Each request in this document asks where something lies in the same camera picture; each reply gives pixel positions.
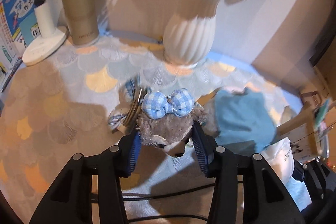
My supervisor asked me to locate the frosted zip bag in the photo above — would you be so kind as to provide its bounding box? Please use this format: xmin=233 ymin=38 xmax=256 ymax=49
xmin=259 ymin=136 xmax=302 ymax=182

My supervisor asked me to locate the blue workbook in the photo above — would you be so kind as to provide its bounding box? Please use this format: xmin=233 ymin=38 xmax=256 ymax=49
xmin=0 ymin=0 xmax=37 ymax=88

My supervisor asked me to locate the black pen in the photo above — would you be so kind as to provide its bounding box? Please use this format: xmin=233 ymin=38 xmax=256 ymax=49
xmin=1 ymin=56 xmax=24 ymax=93

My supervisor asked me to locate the white desk lamp base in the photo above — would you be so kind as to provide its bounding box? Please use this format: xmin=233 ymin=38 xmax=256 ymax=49
xmin=22 ymin=0 xmax=68 ymax=66

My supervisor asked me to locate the gold thermos bottle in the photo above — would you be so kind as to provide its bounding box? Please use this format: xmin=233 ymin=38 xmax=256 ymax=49
xmin=58 ymin=0 xmax=100 ymax=46

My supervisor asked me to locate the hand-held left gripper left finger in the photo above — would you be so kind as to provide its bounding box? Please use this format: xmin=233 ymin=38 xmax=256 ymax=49
xmin=29 ymin=132 xmax=141 ymax=224

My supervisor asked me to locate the patterned tablecloth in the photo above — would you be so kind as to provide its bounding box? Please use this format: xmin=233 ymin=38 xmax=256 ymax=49
xmin=0 ymin=30 xmax=305 ymax=224

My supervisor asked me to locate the white ribbed vase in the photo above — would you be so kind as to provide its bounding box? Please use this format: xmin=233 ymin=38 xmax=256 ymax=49
xmin=163 ymin=0 xmax=219 ymax=68

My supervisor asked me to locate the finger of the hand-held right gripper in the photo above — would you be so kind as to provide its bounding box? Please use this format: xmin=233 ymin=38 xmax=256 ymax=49
xmin=291 ymin=158 xmax=336 ymax=214

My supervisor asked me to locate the brown plush bear blue bow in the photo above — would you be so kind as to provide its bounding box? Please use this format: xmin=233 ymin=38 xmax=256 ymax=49
xmin=108 ymin=76 xmax=210 ymax=159

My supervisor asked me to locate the teal velvet drawstring pouch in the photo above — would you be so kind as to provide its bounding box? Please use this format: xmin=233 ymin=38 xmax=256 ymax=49
xmin=203 ymin=88 xmax=279 ymax=147

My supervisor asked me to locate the black cable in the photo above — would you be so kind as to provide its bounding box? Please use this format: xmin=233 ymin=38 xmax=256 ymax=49
xmin=126 ymin=216 xmax=210 ymax=224
xmin=89 ymin=181 xmax=244 ymax=203

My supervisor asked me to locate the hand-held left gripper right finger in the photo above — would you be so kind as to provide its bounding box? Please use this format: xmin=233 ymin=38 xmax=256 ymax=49
xmin=192 ymin=123 xmax=306 ymax=224

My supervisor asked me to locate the bundle of assorted pens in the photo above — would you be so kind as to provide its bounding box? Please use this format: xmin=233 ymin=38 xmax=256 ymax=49
xmin=314 ymin=98 xmax=332 ymax=140

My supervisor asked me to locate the cardboard pen holder box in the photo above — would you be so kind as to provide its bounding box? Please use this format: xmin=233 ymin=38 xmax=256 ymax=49
xmin=276 ymin=91 xmax=331 ymax=161

